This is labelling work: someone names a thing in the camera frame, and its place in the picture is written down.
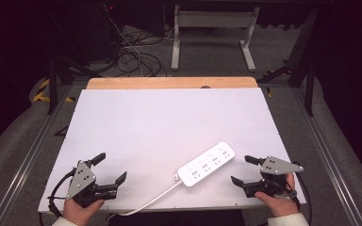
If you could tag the white table board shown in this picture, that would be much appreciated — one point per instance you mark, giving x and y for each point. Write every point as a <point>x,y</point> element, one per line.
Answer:
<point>157,125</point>

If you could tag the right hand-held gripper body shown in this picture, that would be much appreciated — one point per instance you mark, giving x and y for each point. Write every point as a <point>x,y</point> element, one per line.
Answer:
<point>275,166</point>

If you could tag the aluminium floor rail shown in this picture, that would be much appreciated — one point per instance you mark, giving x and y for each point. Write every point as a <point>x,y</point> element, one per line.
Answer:
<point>326,157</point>
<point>28,157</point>

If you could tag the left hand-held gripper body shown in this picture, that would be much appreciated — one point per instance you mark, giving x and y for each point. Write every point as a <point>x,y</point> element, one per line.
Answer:
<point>82,182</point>

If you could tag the black computer case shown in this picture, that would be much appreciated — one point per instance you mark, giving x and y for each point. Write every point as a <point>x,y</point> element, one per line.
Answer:
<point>97,31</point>

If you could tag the yellow black hazard tape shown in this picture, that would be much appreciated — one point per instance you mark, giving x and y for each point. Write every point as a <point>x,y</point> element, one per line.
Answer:
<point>42,94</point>

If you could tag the person's right hand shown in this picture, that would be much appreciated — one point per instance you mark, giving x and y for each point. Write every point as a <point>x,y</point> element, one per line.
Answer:
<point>283,206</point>

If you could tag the black metal stand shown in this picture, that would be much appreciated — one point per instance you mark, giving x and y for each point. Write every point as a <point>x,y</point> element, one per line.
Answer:
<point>309,84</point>

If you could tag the black tripod stand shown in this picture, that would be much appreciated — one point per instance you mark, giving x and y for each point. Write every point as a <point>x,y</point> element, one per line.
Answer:
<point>52,84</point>

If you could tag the person's left hand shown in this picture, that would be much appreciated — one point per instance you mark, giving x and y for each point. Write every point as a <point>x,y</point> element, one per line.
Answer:
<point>77,213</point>

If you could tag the white power strip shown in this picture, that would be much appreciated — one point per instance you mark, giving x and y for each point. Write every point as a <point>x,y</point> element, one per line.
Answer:
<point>205,164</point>

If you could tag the white metal stand frame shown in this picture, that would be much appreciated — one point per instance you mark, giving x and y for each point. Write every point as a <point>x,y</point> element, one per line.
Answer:
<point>213,19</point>

